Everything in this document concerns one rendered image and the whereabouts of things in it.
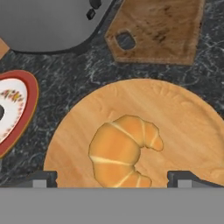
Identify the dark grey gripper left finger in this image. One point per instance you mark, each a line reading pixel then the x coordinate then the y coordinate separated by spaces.
pixel 43 178

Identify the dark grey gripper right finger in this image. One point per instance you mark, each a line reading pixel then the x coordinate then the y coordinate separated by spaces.
pixel 180 178

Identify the golden croissant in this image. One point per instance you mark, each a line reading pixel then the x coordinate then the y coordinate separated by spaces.
pixel 116 148

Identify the brown wooden cutting board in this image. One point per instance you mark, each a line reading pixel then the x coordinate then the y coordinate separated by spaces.
pixel 163 26

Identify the round wooden plate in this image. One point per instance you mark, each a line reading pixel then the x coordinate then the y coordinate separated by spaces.
pixel 175 122

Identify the white sprinkled donut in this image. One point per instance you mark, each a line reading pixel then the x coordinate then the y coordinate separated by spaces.
pixel 11 105

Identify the red rimmed plate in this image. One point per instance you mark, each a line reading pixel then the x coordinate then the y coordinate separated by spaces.
pixel 31 96

